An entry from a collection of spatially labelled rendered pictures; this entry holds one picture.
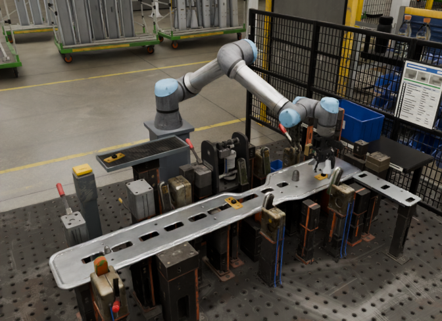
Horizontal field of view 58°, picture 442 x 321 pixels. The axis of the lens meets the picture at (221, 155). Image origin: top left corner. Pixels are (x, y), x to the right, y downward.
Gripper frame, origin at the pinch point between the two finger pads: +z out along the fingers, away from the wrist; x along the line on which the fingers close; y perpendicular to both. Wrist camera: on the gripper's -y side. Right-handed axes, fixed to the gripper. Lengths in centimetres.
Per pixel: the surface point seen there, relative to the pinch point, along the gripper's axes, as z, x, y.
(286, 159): 2.3, -21.1, 2.4
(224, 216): 2, 1, 55
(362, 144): -6.5, -1.0, -27.7
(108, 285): -4, 16, 107
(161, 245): 2, 3, 83
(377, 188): 1.1, 21.4, -11.2
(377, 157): -4.8, 9.8, -25.3
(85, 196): -3, -35, 97
